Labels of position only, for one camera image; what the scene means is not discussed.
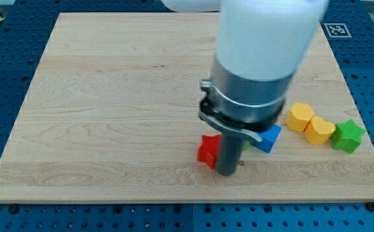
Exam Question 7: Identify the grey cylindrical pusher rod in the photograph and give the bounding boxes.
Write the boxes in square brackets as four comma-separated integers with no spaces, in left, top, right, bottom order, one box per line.
[215,133,245,176]

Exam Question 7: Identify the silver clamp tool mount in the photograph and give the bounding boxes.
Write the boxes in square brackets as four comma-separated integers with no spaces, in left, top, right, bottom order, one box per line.
[199,58,293,143]

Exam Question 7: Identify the red star block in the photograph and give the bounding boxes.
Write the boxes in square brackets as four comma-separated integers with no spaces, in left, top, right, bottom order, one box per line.
[197,134,222,169]

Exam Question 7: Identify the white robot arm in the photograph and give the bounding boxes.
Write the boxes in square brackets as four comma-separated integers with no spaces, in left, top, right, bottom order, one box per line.
[162,0,328,176]

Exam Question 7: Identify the green star block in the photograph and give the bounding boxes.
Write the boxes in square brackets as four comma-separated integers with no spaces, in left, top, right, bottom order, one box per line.
[330,119,366,154]

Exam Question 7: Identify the green block behind rod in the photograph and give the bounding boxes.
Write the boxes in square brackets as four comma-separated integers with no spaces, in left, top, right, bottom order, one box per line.
[242,141,250,151]

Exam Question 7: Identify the blue wooden block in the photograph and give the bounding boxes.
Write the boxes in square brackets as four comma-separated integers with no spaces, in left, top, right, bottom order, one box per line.
[250,124,281,153]

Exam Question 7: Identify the yellow hexagon block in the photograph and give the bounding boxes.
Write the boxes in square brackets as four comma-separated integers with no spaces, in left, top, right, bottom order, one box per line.
[285,102,315,132]

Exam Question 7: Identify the yellow heart block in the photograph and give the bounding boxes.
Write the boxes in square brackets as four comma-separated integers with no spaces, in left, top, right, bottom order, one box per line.
[304,116,336,145]

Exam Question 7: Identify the fiducial marker tag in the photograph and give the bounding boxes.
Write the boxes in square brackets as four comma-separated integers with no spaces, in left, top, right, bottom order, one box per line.
[324,23,351,38]

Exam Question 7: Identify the light wooden board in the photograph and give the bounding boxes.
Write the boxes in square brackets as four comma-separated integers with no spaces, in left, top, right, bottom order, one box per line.
[0,13,374,204]

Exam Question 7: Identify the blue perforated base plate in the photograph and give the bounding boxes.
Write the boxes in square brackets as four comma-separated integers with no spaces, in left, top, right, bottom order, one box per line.
[0,1,374,231]

